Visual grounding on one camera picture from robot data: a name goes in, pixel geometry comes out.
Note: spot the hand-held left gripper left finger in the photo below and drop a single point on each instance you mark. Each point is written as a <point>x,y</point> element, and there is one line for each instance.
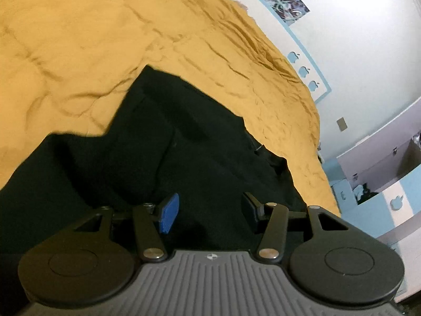
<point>169,213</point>

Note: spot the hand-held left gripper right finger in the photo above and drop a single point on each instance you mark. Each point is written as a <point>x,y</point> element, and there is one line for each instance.
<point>250,209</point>

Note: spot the black garment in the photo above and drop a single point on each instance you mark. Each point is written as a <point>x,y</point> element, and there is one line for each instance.
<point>184,158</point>

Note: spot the black white clothes pile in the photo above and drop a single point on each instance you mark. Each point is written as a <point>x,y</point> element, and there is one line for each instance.
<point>361,192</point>

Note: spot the blue and white cabinet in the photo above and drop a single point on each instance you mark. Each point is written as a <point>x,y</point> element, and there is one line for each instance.
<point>371,168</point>

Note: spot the mustard yellow bed blanket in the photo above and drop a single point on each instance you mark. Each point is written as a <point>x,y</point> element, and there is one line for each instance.
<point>98,39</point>

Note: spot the grey wall switch plate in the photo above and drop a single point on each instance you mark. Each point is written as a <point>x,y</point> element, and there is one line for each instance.
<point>342,124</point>

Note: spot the blue bordered wall panel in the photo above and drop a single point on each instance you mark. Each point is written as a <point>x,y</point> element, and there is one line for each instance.
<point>283,37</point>

